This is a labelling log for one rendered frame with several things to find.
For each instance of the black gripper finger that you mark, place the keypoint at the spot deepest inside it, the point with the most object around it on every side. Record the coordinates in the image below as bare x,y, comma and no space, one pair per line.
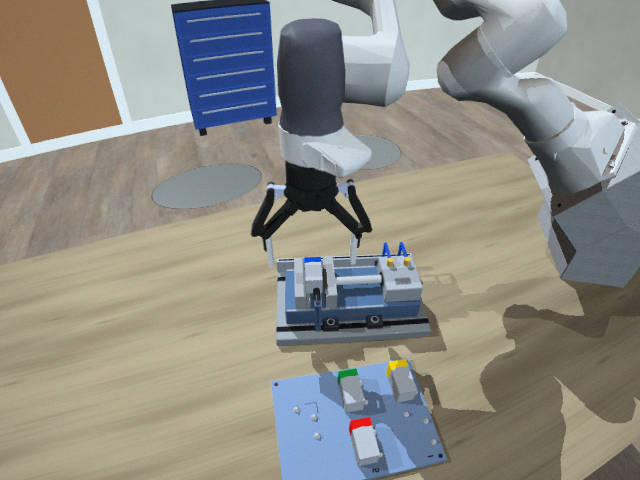
287,210
348,190

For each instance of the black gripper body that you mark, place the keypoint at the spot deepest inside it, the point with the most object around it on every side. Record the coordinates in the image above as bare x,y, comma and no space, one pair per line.
310,181

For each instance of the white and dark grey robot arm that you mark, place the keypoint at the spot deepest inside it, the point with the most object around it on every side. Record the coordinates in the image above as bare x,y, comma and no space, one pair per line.
571,146

